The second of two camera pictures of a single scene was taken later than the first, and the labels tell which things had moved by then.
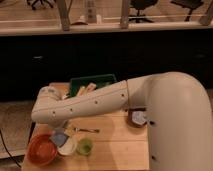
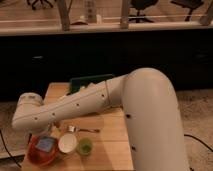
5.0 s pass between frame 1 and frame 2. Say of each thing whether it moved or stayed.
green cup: stayed
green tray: stayed
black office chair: stayed
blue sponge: moved
